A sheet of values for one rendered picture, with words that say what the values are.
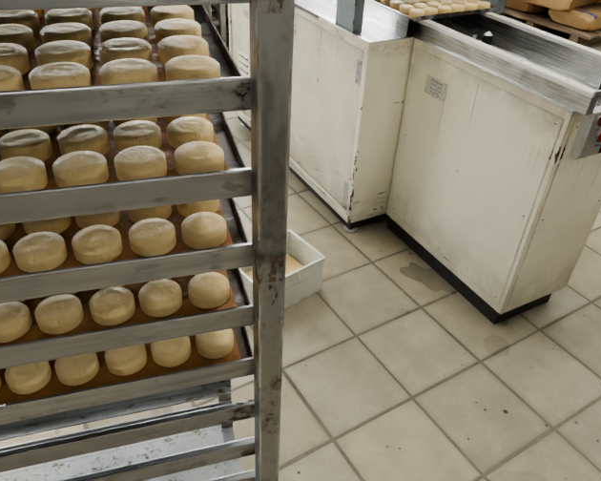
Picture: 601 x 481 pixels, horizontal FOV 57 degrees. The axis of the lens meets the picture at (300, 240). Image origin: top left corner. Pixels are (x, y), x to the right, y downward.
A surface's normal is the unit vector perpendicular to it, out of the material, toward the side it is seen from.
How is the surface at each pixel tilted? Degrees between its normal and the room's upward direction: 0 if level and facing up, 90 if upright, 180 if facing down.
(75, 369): 0
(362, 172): 90
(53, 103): 90
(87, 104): 90
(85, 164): 0
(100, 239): 0
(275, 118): 90
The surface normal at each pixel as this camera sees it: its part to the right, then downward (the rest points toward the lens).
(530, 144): -0.88, 0.25
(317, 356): 0.04, -0.80
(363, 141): 0.47, 0.54
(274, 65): 0.28, 0.58
